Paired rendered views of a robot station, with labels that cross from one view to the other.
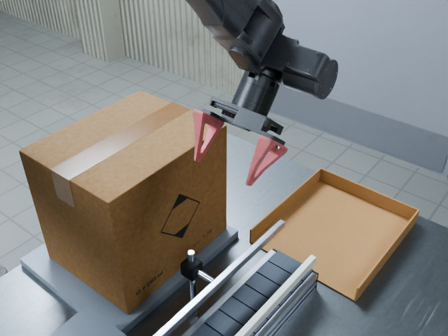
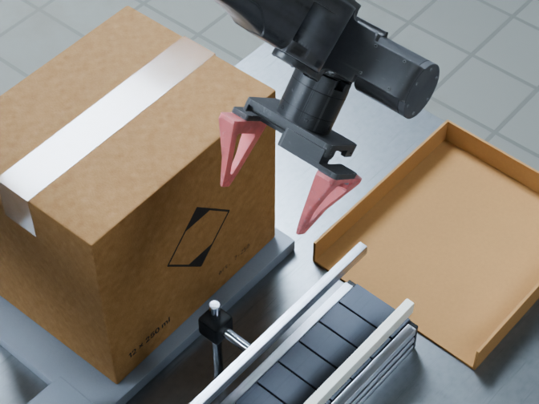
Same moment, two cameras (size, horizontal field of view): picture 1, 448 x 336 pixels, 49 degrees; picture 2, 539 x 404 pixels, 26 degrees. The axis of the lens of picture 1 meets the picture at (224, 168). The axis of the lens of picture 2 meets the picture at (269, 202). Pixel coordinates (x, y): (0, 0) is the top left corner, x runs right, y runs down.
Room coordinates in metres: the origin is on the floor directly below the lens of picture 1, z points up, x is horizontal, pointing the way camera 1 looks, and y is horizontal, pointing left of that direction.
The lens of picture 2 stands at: (-0.15, -0.03, 2.06)
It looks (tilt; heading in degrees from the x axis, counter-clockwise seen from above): 49 degrees down; 2
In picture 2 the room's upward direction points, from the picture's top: straight up
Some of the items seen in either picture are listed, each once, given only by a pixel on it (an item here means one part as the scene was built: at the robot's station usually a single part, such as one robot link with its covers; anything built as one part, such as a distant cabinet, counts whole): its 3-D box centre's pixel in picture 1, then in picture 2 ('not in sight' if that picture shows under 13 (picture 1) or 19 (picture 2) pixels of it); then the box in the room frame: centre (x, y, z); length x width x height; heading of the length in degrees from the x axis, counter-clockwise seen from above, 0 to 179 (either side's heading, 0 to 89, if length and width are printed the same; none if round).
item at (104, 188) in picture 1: (134, 193); (122, 191); (0.78, 0.18, 0.99); 0.30 x 0.24 x 0.27; 142
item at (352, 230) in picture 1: (335, 225); (459, 235); (0.83, -0.25, 0.85); 0.30 x 0.26 x 0.04; 141
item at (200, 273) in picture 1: (201, 289); (231, 354); (0.60, 0.04, 0.91); 0.07 x 0.03 x 0.17; 51
